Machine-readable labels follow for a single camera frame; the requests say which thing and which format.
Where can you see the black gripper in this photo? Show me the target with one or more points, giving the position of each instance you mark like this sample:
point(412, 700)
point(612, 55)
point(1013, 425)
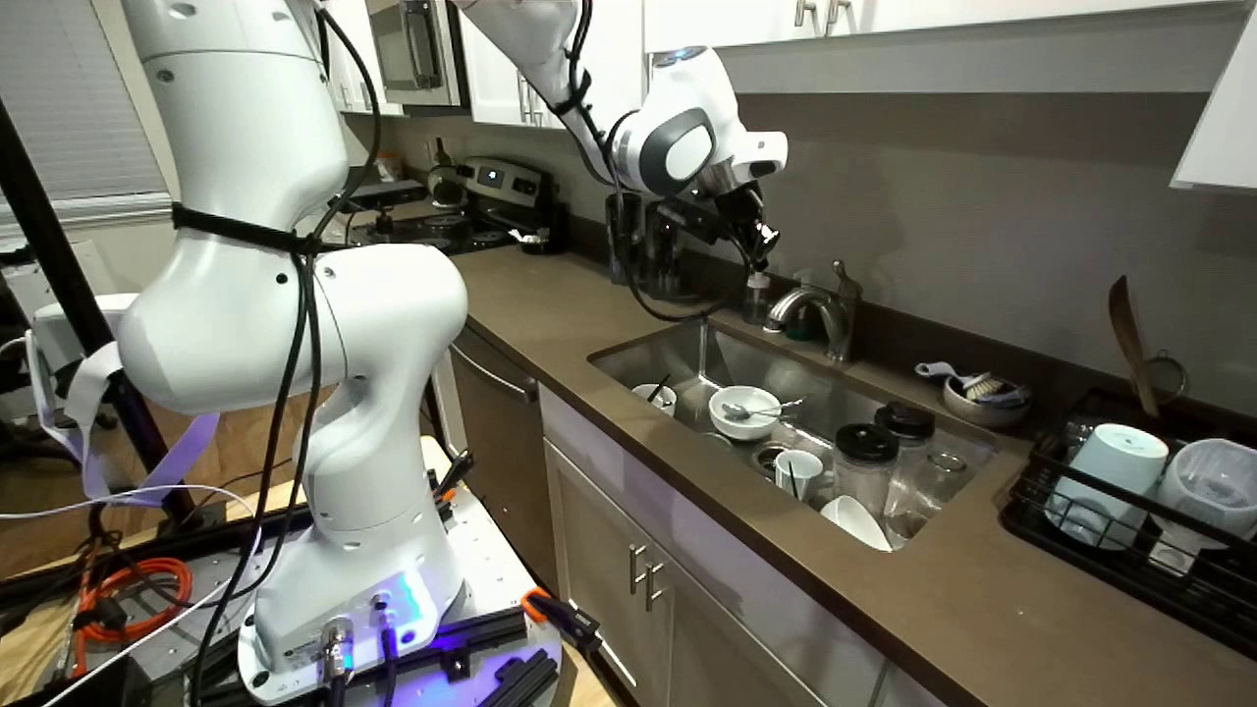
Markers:
point(717, 212)

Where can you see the chrome kitchen faucet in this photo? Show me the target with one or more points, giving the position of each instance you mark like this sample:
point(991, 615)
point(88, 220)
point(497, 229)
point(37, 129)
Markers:
point(831, 328)

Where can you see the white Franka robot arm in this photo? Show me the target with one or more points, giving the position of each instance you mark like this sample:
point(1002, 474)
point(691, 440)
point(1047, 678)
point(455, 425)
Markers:
point(299, 339)

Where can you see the stainless steel sink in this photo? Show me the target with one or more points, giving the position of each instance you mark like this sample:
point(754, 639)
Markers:
point(683, 356)

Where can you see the large metal spoon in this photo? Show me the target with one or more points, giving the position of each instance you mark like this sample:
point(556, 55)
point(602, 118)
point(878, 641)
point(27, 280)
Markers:
point(748, 410)

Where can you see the small white cup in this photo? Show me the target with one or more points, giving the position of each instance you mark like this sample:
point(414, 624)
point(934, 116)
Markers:
point(653, 396)

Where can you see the glass jar in sink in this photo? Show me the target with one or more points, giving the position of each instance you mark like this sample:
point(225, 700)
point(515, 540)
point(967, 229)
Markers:
point(866, 440)

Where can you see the blender cup black lid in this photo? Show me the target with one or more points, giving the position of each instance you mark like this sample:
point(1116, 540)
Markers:
point(907, 421)

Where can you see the blue white dish brush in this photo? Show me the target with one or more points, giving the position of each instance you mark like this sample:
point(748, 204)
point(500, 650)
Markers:
point(947, 374)

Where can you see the white mug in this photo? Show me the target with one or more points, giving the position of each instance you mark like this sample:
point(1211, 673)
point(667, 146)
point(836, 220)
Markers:
point(794, 474)

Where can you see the black stove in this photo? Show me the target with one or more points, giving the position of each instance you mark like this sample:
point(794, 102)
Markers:
point(497, 183)

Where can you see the white brush holder bowl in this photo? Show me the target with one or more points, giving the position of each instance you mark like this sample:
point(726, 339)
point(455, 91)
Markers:
point(991, 410)

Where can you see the white plate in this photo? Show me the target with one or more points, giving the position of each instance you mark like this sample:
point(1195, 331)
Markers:
point(853, 518)

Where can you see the clear glass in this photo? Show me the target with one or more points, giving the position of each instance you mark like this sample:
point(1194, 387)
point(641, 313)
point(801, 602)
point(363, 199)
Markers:
point(946, 474)

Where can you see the long white upper cabinet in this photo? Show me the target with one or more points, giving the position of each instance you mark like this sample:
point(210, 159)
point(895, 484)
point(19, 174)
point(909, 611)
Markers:
point(983, 53)

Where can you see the brown dishwasher panel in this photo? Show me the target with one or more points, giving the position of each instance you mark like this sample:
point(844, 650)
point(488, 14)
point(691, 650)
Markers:
point(505, 446)

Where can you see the grey sink base cabinet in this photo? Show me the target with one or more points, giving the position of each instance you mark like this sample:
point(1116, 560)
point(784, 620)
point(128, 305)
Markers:
point(733, 615)

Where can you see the wooden spatula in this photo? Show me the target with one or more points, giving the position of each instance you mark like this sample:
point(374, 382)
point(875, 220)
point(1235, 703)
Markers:
point(1131, 339)

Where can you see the robot mounting table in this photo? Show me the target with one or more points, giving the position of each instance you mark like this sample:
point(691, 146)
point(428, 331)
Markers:
point(505, 552)

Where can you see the microwave oven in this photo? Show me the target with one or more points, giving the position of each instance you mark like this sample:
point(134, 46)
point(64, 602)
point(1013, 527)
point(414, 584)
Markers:
point(405, 46)

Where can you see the black dish rack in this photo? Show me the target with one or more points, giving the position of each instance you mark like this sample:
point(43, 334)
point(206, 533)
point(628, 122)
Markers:
point(1047, 535)

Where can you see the teal cup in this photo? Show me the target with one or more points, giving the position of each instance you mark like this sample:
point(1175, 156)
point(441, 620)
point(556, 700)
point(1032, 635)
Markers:
point(1115, 466)

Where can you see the orange black hand tool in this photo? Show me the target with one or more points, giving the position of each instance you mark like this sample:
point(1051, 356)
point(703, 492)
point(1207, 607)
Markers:
point(541, 607)

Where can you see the dark metal ladle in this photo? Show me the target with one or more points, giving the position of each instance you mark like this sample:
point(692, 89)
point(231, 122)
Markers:
point(1166, 379)

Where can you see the narrow white upper cabinet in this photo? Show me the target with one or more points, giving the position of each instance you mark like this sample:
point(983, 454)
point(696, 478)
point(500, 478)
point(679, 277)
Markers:
point(349, 64)

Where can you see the black clamp bar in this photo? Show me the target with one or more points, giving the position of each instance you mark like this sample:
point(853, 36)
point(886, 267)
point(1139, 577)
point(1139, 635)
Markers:
point(494, 635)

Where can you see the white plastic container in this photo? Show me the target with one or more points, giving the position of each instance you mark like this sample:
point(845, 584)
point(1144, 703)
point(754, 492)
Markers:
point(1211, 484)

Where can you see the window blind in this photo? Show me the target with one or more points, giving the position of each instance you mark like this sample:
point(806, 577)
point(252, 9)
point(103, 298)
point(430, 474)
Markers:
point(64, 91)

